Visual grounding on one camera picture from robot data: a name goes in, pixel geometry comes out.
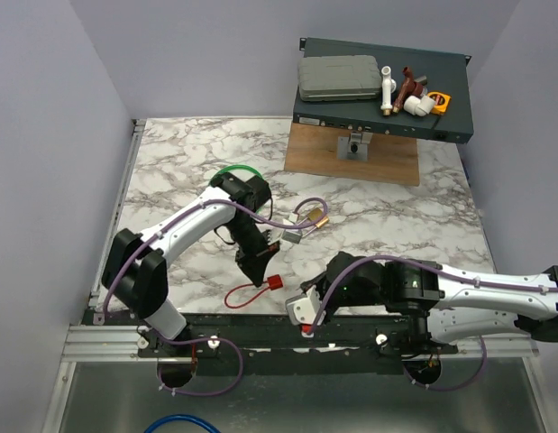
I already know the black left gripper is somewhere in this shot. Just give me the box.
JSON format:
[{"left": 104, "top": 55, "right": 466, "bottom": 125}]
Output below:
[{"left": 224, "top": 216, "right": 280, "bottom": 289}]

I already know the red plastic seal tag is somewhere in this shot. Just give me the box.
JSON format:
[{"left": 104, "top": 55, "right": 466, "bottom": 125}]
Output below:
[{"left": 224, "top": 274, "right": 284, "bottom": 309}]

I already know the brass padlock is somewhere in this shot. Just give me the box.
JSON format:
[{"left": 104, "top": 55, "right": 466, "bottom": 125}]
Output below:
[{"left": 303, "top": 207, "right": 329, "bottom": 237}]

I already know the green cable lock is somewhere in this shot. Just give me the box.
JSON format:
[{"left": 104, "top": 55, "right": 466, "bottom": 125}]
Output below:
[{"left": 208, "top": 164, "right": 271, "bottom": 211}]

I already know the white elbow pipe fitting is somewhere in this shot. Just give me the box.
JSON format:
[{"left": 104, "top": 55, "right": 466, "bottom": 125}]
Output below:
[{"left": 403, "top": 95, "right": 435, "bottom": 117}]

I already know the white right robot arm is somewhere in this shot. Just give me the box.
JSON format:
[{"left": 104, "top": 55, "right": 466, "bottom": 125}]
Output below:
[{"left": 285, "top": 252, "right": 558, "bottom": 355}]

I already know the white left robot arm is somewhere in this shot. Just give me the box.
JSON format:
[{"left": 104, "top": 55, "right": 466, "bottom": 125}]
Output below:
[{"left": 101, "top": 173, "right": 279, "bottom": 356}]

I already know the wooden board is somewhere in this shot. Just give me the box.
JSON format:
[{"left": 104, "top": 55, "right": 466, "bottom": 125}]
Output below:
[{"left": 284, "top": 123, "right": 420, "bottom": 186}]

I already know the yellow tape measure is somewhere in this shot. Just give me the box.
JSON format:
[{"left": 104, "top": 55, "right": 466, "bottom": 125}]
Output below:
[{"left": 427, "top": 91, "right": 452, "bottom": 115}]

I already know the white pipe fitting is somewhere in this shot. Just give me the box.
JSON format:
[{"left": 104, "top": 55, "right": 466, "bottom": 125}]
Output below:
[{"left": 380, "top": 66, "right": 397, "bottom": 116}]

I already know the brown pipe fitting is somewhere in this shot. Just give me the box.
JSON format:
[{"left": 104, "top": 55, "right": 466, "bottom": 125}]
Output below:
[{"left": 391, "top": 66, "right": 418, "bottom": 114}]

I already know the grey plastic case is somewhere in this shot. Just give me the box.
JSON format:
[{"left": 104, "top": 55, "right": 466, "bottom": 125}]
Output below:
[{"left": 297, "top": 55, "right": 382, "bottom": 102}]

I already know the dark grey pipe fitting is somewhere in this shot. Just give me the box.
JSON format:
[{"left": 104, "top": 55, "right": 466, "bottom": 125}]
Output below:
[{"left": 413, "top": 75, "right": 428, "bottom": 97}]

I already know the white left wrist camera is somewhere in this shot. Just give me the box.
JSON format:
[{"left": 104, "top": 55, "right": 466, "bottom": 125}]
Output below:
[{"left": 267, "top": 219, "right": 302, "bottom": 244}]

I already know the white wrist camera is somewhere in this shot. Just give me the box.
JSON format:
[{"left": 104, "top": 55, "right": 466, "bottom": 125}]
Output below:
[
  {"left": 285, "top": 285, "right": 326, "bottom": 338},
  {"left": 267, "top": 219, "right": 302, "bottom": 244}
]

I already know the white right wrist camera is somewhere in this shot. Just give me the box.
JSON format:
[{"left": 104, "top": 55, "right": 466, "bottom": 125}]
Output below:
[{"left": 285, "top": 285, "right": 326, "bottom": 338}]

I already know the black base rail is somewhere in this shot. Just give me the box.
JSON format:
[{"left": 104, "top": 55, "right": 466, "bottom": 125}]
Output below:
[{"left": 79, "top": 310, "right": 460, "bottom": 378}]

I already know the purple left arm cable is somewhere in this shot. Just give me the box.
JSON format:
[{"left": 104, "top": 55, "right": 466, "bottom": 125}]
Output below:
[{"left": 101, "top": 197, "right": 329, "bottom": 398}]

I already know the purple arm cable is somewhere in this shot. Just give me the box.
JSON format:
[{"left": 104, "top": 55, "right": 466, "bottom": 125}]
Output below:
[
  {"left": 101, "top": 197, "right": 329, "bottom": 398},
  {"left": 307, "top": 254, "right": 558, "bottom": 393}
]

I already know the grey metal bracket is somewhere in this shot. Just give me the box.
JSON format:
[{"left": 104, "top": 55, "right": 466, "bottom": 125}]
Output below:
[{"left": 336, "top": 132, "right": 372, "bottom": 161}]

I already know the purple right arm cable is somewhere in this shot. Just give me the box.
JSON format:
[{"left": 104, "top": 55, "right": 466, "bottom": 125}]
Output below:
[{"left": 307, "top": 254, "right": 558, "bottom": 393}]

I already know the blue cable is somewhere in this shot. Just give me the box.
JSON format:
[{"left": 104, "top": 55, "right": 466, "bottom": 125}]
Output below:
[{"left": 143, "top": 413, "right": 222, "bottom": 433}]

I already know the aluminium side rail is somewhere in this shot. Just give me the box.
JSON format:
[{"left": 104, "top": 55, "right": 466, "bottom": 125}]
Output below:
[{"left": 87, "top": 119, "right": 147, "bottom": 316}]

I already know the dark teal network switch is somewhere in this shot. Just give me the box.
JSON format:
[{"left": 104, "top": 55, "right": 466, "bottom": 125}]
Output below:
[{"left": 293, "top": 38, "right": 474, "bottom": 144}]

